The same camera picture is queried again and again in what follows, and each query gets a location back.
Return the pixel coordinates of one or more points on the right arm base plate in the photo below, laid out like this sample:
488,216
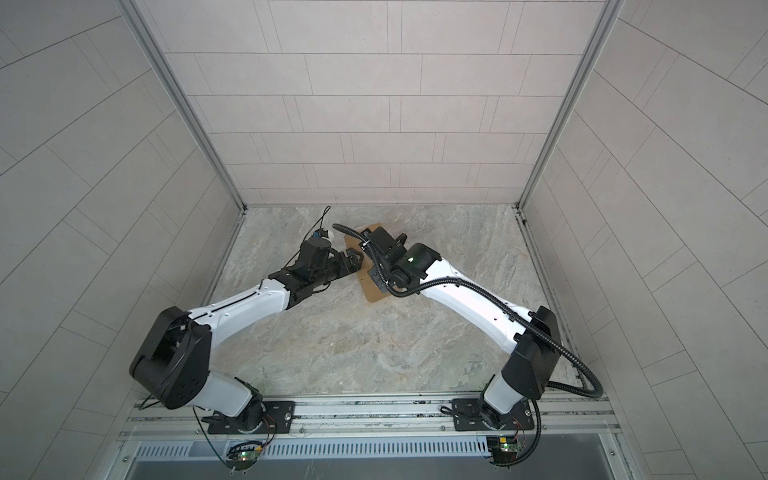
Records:
480,414

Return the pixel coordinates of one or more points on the right green circuit board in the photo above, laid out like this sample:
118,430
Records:
503,450

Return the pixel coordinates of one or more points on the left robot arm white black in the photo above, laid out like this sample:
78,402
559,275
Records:
173,362

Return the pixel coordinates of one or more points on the left aluminium corner post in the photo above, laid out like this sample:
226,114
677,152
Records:
148,44

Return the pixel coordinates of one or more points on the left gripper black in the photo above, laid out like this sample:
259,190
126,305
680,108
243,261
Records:
353,265

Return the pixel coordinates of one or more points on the right aluminium corner post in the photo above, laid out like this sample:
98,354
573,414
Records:
605,22

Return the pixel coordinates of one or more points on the aluminium mounting rail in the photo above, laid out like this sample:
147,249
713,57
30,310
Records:
378,415

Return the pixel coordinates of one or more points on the brown cardboard express box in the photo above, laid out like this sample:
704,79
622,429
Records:
371,290

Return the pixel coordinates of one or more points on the left green circuit board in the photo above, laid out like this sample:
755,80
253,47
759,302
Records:
246,452

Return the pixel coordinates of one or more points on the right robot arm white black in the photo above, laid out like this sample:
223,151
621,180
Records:
531,338

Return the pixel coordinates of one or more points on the white ventilation grille strip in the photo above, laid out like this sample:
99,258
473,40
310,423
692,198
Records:
322,448

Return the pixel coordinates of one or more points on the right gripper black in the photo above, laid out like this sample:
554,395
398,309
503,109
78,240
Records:
373,272

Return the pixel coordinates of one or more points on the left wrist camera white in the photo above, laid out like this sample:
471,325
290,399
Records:
323,233

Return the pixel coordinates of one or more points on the green circuit board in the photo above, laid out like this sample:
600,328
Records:
503,450
246,452

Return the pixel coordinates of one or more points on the aluminium corner post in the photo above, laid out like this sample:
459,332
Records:
148,44
605,22

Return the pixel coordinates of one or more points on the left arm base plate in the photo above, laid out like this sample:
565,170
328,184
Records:
265,417

